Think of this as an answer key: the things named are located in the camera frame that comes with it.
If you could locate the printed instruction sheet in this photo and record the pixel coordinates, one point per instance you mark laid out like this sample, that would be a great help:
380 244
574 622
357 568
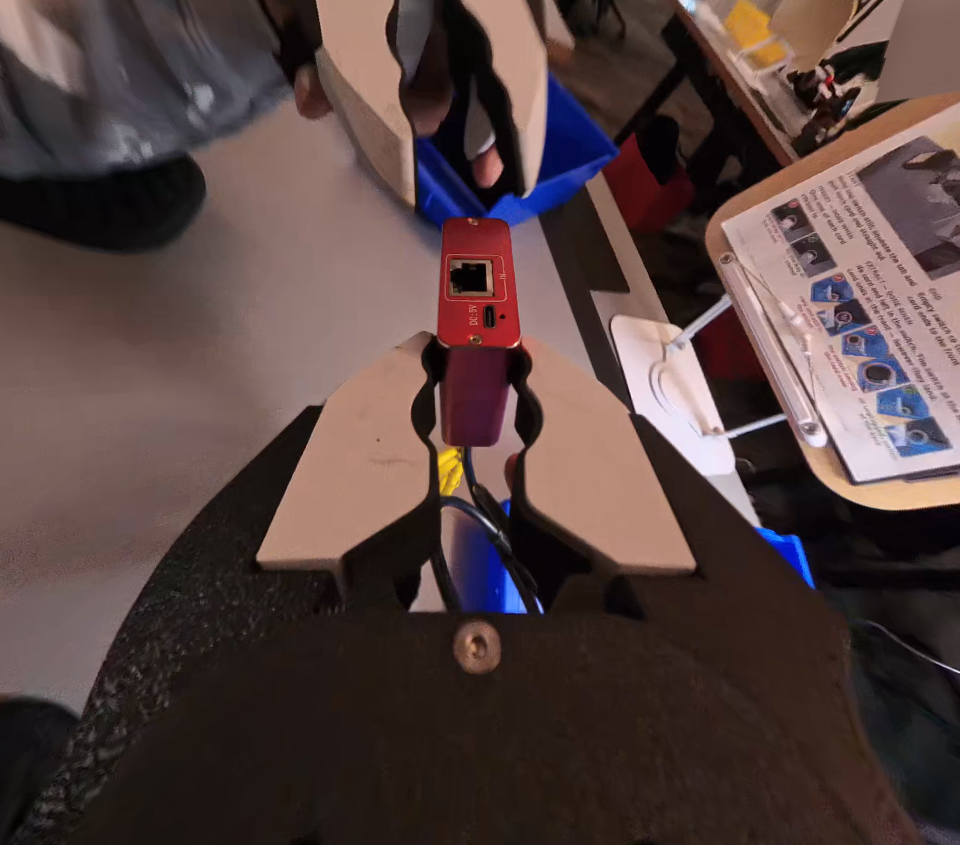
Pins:
862 305

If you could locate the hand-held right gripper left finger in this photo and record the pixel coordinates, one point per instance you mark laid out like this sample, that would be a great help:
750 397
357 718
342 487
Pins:
360 455

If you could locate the black mesh chair armrest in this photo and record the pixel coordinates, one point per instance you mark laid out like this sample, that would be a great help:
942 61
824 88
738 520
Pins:
97 207

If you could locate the wood top office desk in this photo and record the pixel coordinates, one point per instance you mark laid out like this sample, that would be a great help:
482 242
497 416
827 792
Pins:
720 57

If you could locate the blue plastic storage bin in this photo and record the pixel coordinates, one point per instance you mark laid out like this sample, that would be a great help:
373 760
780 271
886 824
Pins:
570 155
480 567

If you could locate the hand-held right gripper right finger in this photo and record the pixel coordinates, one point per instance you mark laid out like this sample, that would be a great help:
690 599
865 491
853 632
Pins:
592 477

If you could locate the small yellow plastic bin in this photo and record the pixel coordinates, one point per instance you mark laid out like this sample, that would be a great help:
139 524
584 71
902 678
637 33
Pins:
750 27

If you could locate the instruction sheet on board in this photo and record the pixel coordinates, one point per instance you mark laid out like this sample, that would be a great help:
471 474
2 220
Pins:
885 496

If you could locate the red metal ethernet switch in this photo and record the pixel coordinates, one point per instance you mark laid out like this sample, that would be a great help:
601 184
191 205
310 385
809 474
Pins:
480 395

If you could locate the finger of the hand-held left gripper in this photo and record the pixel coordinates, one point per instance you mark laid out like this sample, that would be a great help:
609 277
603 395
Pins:
352 35
510 35

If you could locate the person's left hand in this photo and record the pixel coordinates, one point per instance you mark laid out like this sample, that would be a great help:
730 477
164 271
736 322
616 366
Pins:
431 95

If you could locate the red floor bag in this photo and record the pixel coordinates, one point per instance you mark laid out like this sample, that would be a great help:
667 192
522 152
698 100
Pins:
637 192

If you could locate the person's left forearm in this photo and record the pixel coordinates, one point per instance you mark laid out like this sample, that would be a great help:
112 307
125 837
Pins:
112 72

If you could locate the white stand base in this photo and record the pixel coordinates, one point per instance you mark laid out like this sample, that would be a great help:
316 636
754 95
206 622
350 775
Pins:
645 350

